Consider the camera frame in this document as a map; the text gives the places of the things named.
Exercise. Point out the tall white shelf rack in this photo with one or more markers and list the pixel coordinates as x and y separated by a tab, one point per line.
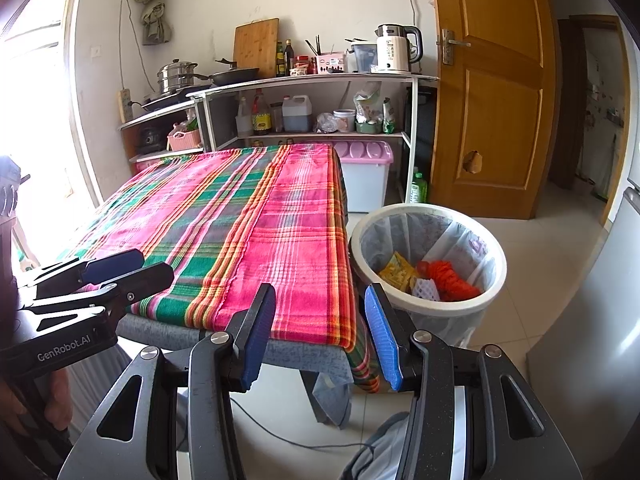
310	80

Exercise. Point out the dark brown doorway frame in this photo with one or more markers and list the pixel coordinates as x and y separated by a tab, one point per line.
590	20

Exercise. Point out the dark glass jar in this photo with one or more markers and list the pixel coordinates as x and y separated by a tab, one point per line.
276	119

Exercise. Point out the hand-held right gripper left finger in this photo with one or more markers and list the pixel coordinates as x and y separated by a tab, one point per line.
257	340

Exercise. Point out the yellow snack bag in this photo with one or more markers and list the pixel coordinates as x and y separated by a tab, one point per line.
397	272

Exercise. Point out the black frying pan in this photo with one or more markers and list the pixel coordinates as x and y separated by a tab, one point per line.
235	77

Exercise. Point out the dark soy sauce bottle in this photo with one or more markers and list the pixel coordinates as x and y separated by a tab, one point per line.
289	60

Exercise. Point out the white oil jug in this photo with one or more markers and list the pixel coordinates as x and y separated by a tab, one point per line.
297	116

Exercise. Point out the white power strip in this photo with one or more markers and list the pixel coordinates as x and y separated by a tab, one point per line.
125	105

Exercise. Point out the person's left hand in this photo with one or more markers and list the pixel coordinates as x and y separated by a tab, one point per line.
60	400

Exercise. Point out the red green plaid tablecloth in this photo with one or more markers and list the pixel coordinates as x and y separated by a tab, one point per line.
225	220

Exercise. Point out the yellow oil bottle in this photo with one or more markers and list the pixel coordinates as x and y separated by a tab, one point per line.
280	62

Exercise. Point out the green white packet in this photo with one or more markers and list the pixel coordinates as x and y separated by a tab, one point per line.
389	117

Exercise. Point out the green drink bottle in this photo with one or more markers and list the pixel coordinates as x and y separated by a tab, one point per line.
417	190

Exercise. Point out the pink utensil holder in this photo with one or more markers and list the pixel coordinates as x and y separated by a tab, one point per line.
331	63

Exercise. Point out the crumpled clear plastic bag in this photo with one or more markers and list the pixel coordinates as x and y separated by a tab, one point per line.
326	124

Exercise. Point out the bamboo cutting board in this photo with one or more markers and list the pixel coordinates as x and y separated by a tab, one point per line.
255	45

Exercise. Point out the translucent bin liner bag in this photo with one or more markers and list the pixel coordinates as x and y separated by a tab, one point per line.
450	230

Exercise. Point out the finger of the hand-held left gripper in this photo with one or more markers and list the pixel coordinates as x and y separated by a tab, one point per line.
145	280
110	262

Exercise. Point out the pink basket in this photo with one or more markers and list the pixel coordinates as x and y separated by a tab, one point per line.
185	141

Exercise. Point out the red lidded jar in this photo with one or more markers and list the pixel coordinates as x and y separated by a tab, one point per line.
301	64

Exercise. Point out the person's grey trousers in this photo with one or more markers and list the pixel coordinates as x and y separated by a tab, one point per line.
380	445

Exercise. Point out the low white shelf rack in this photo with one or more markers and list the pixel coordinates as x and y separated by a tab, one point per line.
160	112

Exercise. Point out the white trash bin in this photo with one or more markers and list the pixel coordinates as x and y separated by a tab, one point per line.
495	280

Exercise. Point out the green bowl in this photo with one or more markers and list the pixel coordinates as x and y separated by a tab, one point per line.
368	128

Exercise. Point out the white window frame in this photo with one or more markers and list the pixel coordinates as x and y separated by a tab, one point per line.
75	110

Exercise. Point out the black induction cooker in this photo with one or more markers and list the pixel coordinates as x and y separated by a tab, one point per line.
165	101

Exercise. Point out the clear storage container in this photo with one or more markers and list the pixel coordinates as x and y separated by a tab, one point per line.
362	58

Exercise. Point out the wooden door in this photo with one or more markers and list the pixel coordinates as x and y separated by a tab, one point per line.
490	110

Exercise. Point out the steel steamer pot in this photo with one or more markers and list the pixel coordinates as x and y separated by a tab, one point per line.
177	77

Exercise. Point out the red capped sauce bottle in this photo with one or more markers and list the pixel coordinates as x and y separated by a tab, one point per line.
261	117

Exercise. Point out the white electric kettle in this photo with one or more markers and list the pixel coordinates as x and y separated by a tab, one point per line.
392	52

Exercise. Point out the wooden door frame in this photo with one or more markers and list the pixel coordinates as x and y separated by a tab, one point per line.
617	135

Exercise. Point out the pink lidded storage box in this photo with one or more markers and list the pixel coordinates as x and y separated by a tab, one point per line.
367	180

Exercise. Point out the clear plastic bottle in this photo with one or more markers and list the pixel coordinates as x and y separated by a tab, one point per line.
244	120

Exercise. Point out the white green snack bag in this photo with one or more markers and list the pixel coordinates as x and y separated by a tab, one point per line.
367	102

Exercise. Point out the dark chopsticks bundle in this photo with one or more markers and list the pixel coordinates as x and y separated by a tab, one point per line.
315	46

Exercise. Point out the red plastic bag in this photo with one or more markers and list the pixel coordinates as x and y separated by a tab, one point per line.
450	280

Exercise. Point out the white plastic tub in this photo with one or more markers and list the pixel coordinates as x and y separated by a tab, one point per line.
344	120

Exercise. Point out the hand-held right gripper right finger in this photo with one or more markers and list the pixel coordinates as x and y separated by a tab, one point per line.
382	340

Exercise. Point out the silver refrigerator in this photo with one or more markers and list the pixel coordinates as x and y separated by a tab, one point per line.
590	335

